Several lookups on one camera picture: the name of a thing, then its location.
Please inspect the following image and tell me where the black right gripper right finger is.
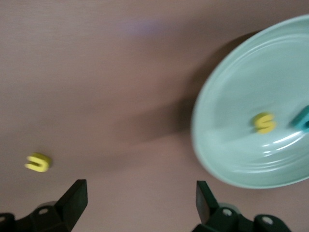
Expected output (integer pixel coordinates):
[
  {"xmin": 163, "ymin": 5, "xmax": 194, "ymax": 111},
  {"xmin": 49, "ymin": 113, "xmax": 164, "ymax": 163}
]
[{"xmin": 192, "ymin": 180, "xmax": 290, "ymax": 232}]

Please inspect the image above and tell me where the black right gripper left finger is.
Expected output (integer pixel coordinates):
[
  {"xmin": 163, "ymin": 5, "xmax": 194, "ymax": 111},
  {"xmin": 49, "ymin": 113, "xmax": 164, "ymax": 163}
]
[{"xmin": 0, "ymin": 179, "xmax": 88, "ymax": 232}]

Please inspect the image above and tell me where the yellow foam letter u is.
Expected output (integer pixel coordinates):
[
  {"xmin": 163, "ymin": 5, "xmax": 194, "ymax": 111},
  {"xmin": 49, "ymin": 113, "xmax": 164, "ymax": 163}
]
[{"xmin": 25, "ymin": 152, "xmax": 52, "ymax": 173}]

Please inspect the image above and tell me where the yellow foam letter s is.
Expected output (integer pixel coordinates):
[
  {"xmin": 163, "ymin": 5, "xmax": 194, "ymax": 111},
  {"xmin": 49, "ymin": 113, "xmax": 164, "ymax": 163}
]
[{"xmin": 252, "ymin": 112, "xmax": 277, "ymax": 134}]

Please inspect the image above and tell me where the light green plate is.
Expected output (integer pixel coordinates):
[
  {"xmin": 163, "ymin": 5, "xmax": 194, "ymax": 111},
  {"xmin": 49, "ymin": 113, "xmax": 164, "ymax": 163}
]
[{"xmin": 190, "ymin": 14, "xmax": 309, "ymax": 190}]

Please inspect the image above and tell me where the brown table cover sheet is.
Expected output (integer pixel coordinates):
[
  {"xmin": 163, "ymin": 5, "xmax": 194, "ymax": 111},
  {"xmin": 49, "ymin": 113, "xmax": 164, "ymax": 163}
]
[{"xmin": 0, "ymin": 0, "xmax": 309, "ymax": 232}]

